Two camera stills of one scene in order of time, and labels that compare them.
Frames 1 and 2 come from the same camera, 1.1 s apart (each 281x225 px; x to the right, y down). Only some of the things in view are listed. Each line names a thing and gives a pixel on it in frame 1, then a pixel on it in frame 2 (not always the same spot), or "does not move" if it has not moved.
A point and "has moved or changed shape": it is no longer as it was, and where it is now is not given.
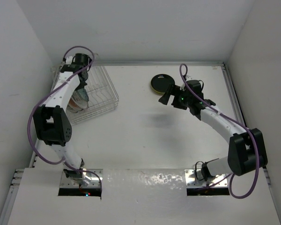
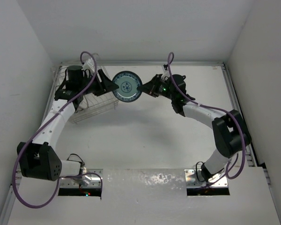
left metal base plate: (94, 174) does not move
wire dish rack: (102, 94) does not move
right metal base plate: (218, 181) does not move
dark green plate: (83, 94) has moved or changed shape
